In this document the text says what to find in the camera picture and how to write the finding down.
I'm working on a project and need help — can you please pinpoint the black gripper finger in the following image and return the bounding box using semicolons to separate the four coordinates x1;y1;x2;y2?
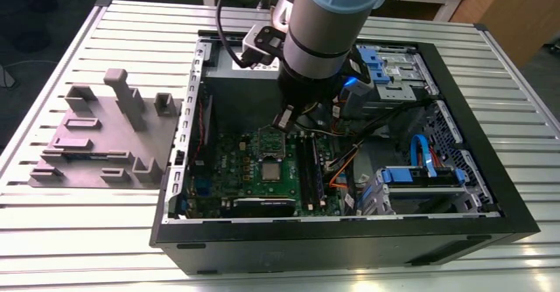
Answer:
271;104;303;134

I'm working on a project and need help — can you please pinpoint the silver topped CPU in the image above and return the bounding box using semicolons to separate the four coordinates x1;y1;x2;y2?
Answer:
262;163;283;180

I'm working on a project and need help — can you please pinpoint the CPU socket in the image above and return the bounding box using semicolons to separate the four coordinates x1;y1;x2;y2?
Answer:
258;159;289;183

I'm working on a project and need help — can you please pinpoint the grey power supply unit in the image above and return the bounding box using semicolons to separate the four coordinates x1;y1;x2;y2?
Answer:
203;45;286;132

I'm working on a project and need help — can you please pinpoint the black RAM slot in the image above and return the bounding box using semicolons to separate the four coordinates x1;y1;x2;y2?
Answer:
309;133;329;207
297;133;318;209

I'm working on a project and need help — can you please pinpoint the large blue drive latch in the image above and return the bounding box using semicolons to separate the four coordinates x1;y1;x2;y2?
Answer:
358;47;381;72

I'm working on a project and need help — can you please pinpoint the green motherboard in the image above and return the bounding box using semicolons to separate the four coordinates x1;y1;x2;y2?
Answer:
182;131;347;219

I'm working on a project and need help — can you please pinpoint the grey metal drive cage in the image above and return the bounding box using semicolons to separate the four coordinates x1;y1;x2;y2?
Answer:
341;44;442;119

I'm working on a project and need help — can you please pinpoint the black graphics card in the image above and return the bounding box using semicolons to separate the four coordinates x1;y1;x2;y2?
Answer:
226;196;299;219

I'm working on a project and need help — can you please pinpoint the hard disk in blue carrier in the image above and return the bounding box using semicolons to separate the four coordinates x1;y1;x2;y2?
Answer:
377;167;467;188

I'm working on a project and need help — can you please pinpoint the grey metal disk bay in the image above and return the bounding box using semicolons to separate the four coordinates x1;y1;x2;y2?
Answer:
358;167;501;216

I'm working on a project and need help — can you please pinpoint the black open PC case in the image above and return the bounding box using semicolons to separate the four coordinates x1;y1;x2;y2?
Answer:
150;29;543;276

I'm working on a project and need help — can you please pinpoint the grey plastic parts rack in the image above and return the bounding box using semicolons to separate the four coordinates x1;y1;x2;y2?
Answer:
27;68;185;190

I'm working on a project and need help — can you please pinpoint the wooden cabinet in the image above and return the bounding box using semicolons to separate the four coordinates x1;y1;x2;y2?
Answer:
450;0;560;70

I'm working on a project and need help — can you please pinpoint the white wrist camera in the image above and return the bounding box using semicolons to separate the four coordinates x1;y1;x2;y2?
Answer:
343;77;374;98

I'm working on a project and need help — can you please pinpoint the red black twisted wire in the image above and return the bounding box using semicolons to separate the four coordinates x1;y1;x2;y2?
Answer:
193;100;211;168

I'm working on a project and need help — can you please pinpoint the grey wrist camera black bracket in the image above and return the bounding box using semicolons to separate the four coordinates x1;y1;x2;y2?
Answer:
242;24;287;70

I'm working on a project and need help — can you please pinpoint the black sleeved wire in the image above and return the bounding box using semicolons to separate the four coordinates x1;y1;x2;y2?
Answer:
330;103;430;167

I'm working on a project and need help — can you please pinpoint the orange wire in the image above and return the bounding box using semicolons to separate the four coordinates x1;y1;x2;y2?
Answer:
327;150;365;191

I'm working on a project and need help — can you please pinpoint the black camera cable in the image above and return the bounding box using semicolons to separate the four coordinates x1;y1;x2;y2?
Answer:
215;0;259;70

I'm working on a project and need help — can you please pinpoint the blue flat wire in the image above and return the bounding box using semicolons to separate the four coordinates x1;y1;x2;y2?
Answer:
411;135;439;178

